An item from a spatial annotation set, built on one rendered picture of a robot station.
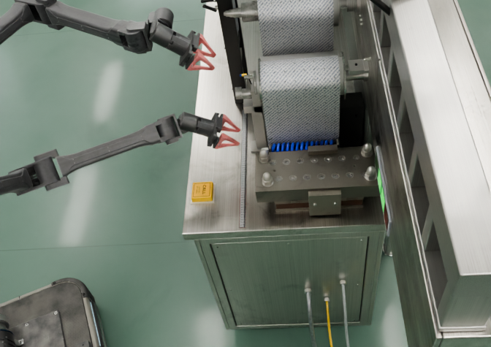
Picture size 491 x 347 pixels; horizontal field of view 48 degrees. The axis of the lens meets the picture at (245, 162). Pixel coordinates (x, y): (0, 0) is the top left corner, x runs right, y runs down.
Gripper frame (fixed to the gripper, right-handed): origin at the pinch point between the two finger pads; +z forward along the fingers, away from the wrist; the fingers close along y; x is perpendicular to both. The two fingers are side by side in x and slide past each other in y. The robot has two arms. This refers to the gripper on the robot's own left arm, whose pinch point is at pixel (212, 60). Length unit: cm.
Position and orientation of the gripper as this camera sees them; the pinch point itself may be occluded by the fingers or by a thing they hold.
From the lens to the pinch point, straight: 168.1
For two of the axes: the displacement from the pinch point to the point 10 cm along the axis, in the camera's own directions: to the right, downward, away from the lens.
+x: 5.5, -5.2, -6.6
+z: 8.4, 3.6, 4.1
